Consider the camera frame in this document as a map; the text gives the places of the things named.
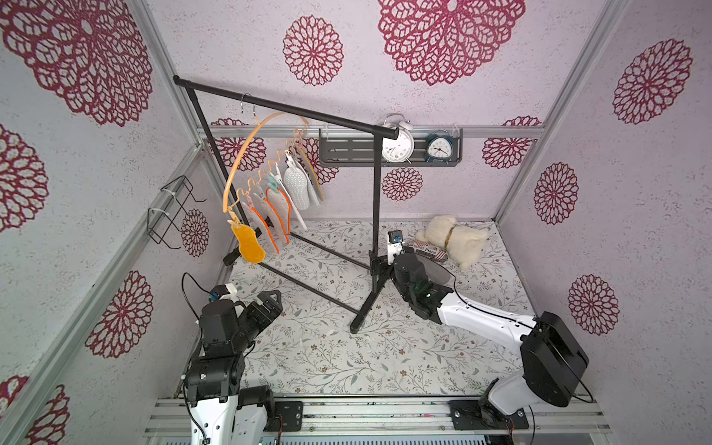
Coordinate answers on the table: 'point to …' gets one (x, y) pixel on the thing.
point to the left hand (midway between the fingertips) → (272, 303)
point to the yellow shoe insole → (251, 250)
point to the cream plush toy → (463, 243)
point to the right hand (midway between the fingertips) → (381, 247)
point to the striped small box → (425, 249)
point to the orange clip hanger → (269, 137)
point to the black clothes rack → (233, 259)
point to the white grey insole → (297, 184)
